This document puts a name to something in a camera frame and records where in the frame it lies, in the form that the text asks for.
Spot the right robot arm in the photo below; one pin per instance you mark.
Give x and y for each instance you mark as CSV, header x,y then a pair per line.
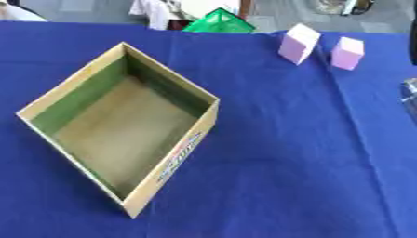
x,y
410,93

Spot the tan cardboard box green inside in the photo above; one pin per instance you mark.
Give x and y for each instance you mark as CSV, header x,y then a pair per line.
x,y
122,124

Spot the green translucent pyramid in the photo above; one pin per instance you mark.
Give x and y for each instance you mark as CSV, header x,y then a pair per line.
x,y
220,23

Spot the large pink block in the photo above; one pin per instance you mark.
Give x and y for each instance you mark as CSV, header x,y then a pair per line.
x,y
297,45

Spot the person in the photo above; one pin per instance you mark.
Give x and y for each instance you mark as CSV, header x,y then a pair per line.
x,y
157,12

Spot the small pink block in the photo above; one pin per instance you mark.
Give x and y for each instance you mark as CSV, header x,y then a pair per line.
x,y
346,54

